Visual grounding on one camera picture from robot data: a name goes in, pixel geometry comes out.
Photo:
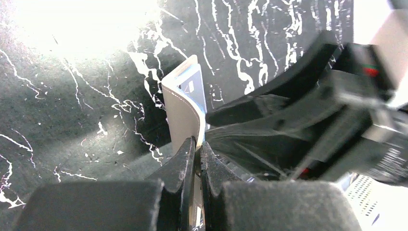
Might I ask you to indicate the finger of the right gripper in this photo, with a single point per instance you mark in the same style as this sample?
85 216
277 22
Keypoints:
296 142

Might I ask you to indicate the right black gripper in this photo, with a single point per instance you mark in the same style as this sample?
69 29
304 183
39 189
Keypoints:
366 137

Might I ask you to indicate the silver metal card holder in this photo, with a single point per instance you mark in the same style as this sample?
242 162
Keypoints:
186 121

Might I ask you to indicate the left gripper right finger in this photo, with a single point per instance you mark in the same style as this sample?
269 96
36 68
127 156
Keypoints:
231 204

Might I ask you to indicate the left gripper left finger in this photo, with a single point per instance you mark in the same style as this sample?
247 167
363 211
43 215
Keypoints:
162 202

